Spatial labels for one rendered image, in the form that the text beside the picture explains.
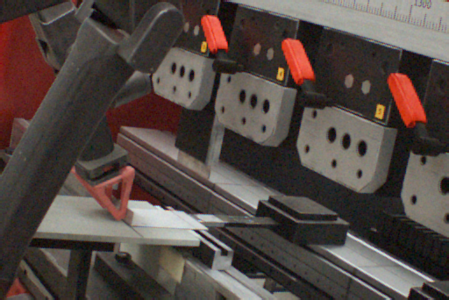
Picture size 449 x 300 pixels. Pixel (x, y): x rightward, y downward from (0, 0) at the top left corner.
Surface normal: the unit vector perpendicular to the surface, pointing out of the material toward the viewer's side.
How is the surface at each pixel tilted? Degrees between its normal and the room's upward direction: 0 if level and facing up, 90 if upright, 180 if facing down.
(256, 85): 90
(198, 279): 90
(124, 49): 77
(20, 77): 90
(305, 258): 90
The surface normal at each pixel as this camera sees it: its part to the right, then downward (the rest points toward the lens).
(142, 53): 0.59, 0.53
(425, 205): -0.85, -0.07
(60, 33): 0.45, 0.27
